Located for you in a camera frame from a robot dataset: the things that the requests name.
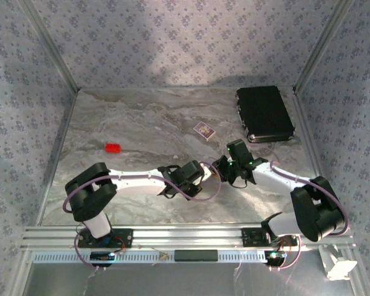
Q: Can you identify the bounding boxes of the playing card box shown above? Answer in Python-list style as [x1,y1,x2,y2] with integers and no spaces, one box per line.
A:
[193,121,217,142]

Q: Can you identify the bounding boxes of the black hard case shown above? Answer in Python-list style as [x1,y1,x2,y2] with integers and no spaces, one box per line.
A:
[236,85,296,144]

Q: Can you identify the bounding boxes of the black rectangular block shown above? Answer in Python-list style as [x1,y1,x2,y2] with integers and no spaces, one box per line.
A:
[174,250,219,263]

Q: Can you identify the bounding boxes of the small electronics board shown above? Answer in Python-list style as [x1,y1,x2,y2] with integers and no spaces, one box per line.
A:
[264,250,287,266]
[90,251,116,268]

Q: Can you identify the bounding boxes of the thin black camera cable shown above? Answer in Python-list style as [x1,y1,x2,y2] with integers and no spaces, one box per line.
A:
[230,178,250,189]

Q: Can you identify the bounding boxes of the aluminium mounting rail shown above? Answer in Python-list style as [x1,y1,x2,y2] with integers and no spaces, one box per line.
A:
[20,224,357,251]

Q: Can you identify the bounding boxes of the aluminium frame bar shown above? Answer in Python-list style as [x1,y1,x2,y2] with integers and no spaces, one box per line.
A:
[292,0,356,93]
[291,87,339,224]
[18,0,81,93]
[35,89,80,226]

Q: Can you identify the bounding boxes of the slotted grey cable duct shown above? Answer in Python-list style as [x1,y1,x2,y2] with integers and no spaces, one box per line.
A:
[32,249,271,265]

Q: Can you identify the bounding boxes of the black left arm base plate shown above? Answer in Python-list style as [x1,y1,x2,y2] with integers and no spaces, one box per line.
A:
[76,228,134,249]

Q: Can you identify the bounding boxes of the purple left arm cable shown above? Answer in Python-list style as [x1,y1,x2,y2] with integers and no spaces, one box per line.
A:
[63,160,222,272]

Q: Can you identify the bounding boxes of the white plastic bracket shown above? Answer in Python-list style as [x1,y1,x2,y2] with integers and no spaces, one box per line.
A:
[318,244,358,281]

